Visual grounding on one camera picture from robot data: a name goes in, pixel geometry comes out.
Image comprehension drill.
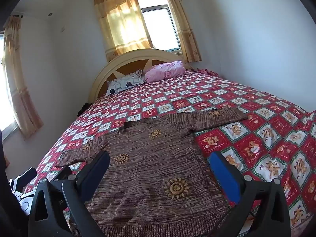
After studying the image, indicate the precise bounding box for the window with metal frame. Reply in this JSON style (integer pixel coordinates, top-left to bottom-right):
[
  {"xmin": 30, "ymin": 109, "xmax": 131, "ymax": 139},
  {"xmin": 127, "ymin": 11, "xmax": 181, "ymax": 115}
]
[{"xmin": 135, "ymin": 0, "xmax": 182, "ymax": 53}]

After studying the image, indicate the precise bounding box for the brown knitted sweater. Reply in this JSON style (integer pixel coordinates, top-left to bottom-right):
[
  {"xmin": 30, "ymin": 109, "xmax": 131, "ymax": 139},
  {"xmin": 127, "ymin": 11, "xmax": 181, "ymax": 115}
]
[{"xmin": 55, "ymin": 105, "xmax": 248, "ymax": 237}]

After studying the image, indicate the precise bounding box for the cream wooden headboard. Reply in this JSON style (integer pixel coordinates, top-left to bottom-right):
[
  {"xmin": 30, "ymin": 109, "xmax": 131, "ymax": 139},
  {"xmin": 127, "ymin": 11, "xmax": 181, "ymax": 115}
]
[{"xmin": 88, "ymin": 49, "xmax": 192, "ymax": 104}]

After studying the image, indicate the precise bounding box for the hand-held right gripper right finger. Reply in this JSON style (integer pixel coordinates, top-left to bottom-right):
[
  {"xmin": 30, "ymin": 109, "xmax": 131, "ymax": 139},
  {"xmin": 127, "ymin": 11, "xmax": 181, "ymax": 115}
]
[{"xmin": 209, "ymin": 151, "xmax": 292, "ymax": 237}]

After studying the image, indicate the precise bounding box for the wide yellow curtain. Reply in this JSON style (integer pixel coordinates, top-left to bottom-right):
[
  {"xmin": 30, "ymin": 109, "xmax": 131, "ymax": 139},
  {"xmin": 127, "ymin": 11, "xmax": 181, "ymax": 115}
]
[{"xmin": 92, "ymin": 0, "xmax": 153, "ymax": 63}]

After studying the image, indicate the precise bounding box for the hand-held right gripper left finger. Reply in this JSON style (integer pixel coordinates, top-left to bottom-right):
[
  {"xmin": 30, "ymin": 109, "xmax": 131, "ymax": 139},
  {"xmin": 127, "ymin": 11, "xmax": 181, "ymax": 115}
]
[{"xmin": 28, "ymin": 150, "xmax": 110, "ymax": 237}]

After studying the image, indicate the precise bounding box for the narrow yellow curtain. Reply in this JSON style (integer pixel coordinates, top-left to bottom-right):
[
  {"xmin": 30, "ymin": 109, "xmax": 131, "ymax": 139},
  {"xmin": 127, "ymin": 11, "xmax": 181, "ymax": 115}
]
[{"xmin": 158, "ymin": 0, "xmax": 201, "ymax": 64}]

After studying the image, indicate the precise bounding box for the white patterned pillow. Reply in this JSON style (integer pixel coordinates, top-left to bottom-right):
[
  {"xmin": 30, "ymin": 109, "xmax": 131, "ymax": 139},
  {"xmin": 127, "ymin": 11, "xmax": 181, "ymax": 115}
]
[{"xmin": 106, "ymin": 69, "xmax": 146, "ymax": 95}]

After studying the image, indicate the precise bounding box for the beige side curtain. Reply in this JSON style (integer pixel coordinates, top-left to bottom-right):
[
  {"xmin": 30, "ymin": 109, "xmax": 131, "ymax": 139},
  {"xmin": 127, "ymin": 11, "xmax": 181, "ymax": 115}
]
[{"xmin": 3, "ymin": 16, "xmax": 44, "ymax": 139}]

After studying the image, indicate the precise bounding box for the pink pillow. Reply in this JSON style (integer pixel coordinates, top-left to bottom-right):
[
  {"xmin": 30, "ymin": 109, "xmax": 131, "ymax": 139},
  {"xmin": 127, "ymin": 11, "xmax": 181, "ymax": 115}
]
[{"xmin": 144, "ymin": 60, "xmax": 185, "ymax": 83}]

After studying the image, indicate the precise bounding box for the pink cloth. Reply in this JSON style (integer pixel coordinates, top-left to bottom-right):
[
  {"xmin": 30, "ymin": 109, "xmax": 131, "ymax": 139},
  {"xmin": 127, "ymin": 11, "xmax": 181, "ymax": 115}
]
[{"xmin": 196, "ymin": 68, "xmax": 219, "ymax": 77}]

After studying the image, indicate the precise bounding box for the dark cloth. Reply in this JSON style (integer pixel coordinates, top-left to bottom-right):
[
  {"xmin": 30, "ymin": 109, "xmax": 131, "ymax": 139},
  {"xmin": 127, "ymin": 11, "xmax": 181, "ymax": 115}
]
[{"xmin": 77, "ymin": 102, "xmax": 92, "ymax": 118}]

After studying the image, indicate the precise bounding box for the red checked printed blanket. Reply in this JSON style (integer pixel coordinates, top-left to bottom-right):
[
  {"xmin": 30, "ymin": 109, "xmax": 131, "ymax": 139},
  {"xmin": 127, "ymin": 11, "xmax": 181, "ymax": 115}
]
[{"xmin": 23, "ymin": 69, "xmax": 316, "ymax": 237}]

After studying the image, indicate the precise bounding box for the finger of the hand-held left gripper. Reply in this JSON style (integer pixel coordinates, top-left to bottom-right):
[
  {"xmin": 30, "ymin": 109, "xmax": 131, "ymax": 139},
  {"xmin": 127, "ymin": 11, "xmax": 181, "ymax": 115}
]
[{"xmin": 17, "ymin": 167, "xmax": 37, "ymax": 182}]

